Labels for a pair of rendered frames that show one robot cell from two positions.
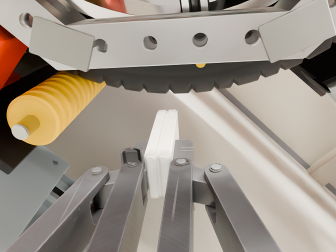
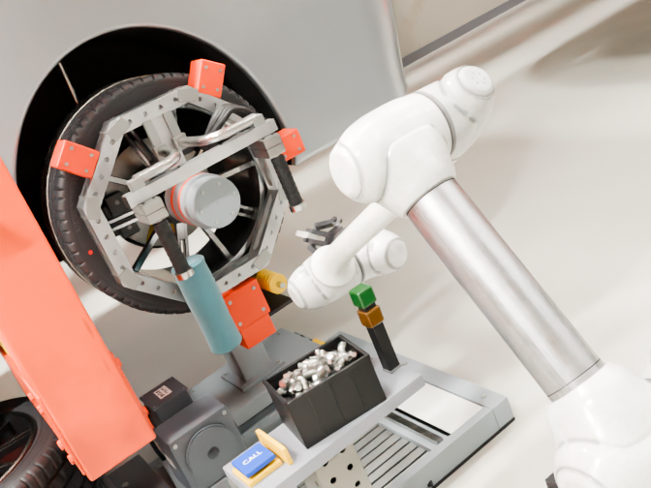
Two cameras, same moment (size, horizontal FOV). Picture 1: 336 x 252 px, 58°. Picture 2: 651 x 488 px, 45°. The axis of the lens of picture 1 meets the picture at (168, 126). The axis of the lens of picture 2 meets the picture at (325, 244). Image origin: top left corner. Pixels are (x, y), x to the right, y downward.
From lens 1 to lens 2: 197 cm
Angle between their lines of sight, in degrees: 12
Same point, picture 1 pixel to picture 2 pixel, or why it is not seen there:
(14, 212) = (304, 346)
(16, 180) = (285, 347)
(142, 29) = (267, 232)
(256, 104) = not seen: hidden behind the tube
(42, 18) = (254, 261)
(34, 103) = (273, 279)
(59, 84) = (263, 274)
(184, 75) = not seen: hidden behind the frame
